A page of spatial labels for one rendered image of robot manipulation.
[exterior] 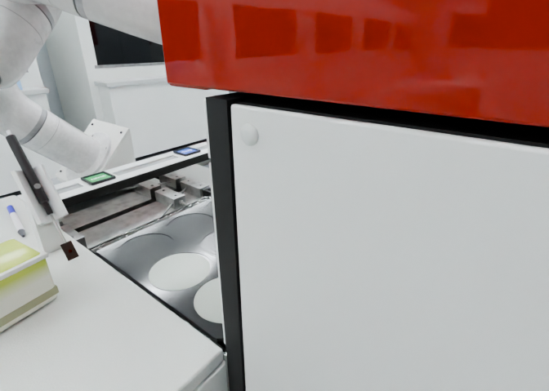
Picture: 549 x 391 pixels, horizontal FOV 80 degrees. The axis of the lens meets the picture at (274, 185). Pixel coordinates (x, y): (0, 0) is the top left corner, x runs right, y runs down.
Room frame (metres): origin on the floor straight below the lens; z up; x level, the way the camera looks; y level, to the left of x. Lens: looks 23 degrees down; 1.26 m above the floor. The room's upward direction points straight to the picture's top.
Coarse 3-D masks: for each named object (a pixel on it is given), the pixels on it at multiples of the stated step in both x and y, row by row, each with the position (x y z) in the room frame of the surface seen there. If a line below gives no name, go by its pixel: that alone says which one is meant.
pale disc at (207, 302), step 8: (216, 280) 0.43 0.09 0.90; (200, 288) 0.41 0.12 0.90; (208, 288) 0.41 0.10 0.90; (216, 288) 0.41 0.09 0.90; (200, 296) 0.39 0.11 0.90; (208, 296) 0.39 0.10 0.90; (216, 296) 0.39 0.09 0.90; (200, 304) 0.37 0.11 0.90; (208, 304) 0.37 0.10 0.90; (216, 304) 0.37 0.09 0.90; (200, 312) 0.36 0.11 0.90; (208, 312) 0.36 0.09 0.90; (216, 312) 0.36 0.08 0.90; (208, 320) 0.34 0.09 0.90; (216, 320) 0.34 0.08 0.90
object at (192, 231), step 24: (192, 216) 0.64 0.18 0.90; (120, 240) 0.55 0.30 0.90; (144, 240) 0.55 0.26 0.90; (168, 240) 0.55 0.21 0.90; (192, 240) 0.55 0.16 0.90; (120, 264) 0.47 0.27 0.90; (144, 264) 0.47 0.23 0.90; (216, 264) 0.47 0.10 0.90; (144, 288) 0.41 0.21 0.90; (192, 288) 0.41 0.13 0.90; (192, 312) 0.36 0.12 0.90; (216, 336) 0.32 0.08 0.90
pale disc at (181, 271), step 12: (156, 264) 0.47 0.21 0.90; (168, 264) 0.47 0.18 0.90; (180, 264) 0.47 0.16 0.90; (192, 264) 0.47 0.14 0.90; (204, 264) 0.47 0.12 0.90; (156, 276) 0.44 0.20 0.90; (168, 276) 0.44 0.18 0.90; (180, 276) 0.44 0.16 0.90; (192, 276) 0.44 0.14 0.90; (204, 276) 0.44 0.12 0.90; (168, 288) 0.41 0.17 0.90; (180, 288) 0.41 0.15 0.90
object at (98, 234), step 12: (180, 192) 0.82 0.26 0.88; (156, 204) 0.74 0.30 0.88; (120, 216) 0.68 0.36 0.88; (132, 216) 0.68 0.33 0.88; (144, 216) 0.68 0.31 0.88; (156, 216) 0.68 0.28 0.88; (96, 228) 0.63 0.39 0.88; (108, 228) 0.63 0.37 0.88; (120, 228) 0.63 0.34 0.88; (132, 228) 0.63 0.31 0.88; (96, 240) 0.58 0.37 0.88; (108, 240) 0.58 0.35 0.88
